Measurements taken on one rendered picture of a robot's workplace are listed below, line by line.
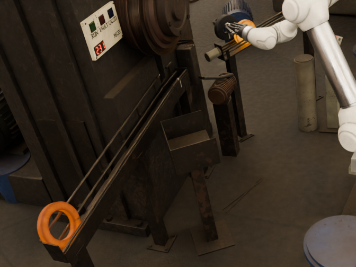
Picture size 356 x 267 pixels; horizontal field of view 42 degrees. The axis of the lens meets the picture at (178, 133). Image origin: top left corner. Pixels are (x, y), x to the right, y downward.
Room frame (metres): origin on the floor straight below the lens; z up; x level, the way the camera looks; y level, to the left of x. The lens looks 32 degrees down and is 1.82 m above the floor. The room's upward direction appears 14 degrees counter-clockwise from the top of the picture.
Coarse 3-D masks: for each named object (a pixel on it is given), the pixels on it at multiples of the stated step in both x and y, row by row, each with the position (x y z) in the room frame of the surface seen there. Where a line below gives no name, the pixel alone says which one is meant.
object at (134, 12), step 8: (128, 0) 2.18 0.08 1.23; (136, 0) 2.16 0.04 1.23; (128, 8) 2.17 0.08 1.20; (136, 8) 2.15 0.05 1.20; (136, 16) 2.14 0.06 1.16; (136, 24) 2.14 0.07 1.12; (144, 24) 2.14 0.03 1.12; (136, 32) 2.15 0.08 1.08; (144, 32) 2.12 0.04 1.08; (144, 40) 2.15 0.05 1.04; (144, 48) 2.19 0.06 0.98; (152, 48) 2.15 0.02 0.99; (160, 48) 2.22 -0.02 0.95; (168, 48) 2.29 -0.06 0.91
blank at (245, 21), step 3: (240, 21) 2.73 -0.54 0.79; (243, 21) 2.72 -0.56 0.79; (246, 21) 2.72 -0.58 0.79; (249, 21) 2.73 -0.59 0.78; (249, 24) 2.73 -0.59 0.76; (252, 24) 2.74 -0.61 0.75; (234, 36) 2.71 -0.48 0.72; (237, 36) 2.69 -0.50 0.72; (237, 39) 2.69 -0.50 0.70; (240, 39) 2.70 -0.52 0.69; (237, 42) 2.71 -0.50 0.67
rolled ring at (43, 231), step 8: (48, 208) 1.43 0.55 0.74; (56, 208) 1.44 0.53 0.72; (64, 208) 1.46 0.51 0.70; (72, 208) 1.48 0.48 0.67; (40, 216) 1.40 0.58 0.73; (48, 216) 1.40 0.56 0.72; (72, 216) 1.46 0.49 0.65; (40, 224) 1.37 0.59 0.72; (72, 224) 1.45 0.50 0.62; (40, 232) 1.35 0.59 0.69; (48, 232) 1.36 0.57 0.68; (72, 232) 1.41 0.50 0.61; (48, 240) 1.34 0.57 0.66; (56, 240) 1.35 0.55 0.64; (64, 240) 1.37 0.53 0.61
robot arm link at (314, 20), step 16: (288, 0) 1.86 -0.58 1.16; (304, 0) 1.83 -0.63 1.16; (320, 0) 1.85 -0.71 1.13; (288, 16) 1.85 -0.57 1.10; (304, 16) 1.81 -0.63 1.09; (320, 16) 1.81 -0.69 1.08; (320, 32) 1.80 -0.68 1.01; (320, 48) 1.78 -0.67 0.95; (336, 48) 1.76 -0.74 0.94; (336, 64) 1.73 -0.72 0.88; (336, 80) 1.71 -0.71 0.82; (352, 80) 1.70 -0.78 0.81; (336, 96) 1.71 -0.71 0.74; (352, 96) 1.66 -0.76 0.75; (352, 112) 1.62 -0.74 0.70; (352, 128) 1.57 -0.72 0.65; (352, 144) 1.55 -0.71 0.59
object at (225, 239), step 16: (192, 112) 1.91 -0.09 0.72; (176, 128) 1.90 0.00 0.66; (192, 128) 1.91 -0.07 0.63; (176, 144) 1.85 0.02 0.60; (192, 144) 1.65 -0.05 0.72; (208, 144) 1.65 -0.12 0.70; (176, 160) 1.64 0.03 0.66; (192, 160) 1.65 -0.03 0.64; (208, 160) 1.65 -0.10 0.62; (192, 176) 1.77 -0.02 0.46; (208, 208) 1.77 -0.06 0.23; (208, 224) 1.77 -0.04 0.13; (224, 224) 1.87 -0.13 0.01; (208, 240) 1.77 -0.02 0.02; (224, 240) 1.75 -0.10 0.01
